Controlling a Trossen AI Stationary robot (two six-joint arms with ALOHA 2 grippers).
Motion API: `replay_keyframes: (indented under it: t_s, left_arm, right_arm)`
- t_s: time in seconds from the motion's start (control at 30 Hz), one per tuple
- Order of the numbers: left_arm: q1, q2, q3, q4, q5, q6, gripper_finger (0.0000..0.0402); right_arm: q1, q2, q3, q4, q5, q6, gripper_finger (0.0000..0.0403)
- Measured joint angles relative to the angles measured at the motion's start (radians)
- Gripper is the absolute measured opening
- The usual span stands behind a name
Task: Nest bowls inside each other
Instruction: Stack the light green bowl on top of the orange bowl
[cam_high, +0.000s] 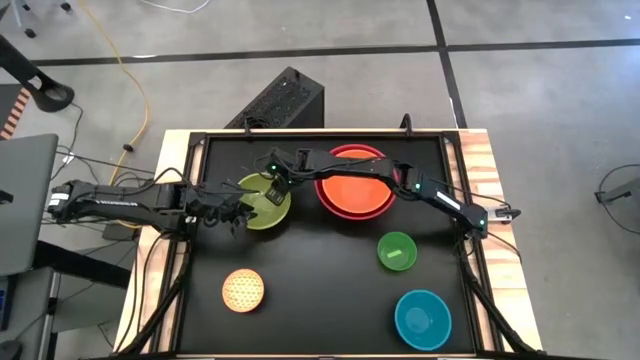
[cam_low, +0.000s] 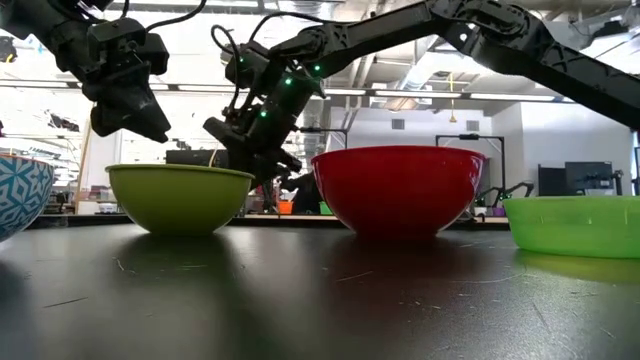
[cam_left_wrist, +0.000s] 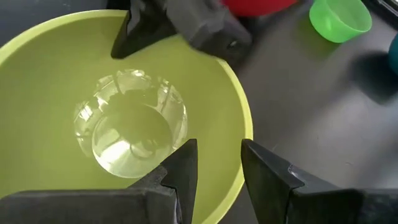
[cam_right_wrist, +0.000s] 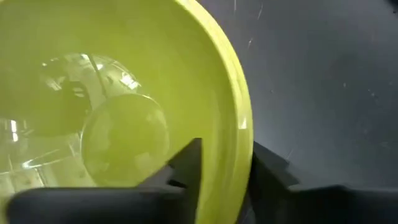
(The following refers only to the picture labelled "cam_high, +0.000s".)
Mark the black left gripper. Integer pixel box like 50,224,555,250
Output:
191,184,261,239

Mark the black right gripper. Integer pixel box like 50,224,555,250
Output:
259,148,300,207

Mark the small bright green bowl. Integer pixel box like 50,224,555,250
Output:
376,231,418,272

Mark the orange plastic bowl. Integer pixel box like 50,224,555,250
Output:
321,148,394,215

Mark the large red plastic bowl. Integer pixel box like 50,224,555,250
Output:
313,143,399,222

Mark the black computer tower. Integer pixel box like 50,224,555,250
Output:
224,66,325,130

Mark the blue plastic bowl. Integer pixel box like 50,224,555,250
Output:
393,289,453,352

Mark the grey laptop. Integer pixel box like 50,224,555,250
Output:
0,133,60,277

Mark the black curved stand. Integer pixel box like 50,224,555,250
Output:
0,34,76,113

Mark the grey desk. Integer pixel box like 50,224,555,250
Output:
0,264,57,360

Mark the orange black striped board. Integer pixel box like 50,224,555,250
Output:
0,85,32,141

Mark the office chair wheel base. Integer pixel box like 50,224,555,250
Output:
0,0,74,39

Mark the yellow cable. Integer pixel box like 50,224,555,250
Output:
77,0,151,187

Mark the white cable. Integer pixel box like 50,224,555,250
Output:
137,0,211,15

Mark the silver arm base bracket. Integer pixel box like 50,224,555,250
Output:
487,204,522,222

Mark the black looped floor cable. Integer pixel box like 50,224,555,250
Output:
594,163,640,236

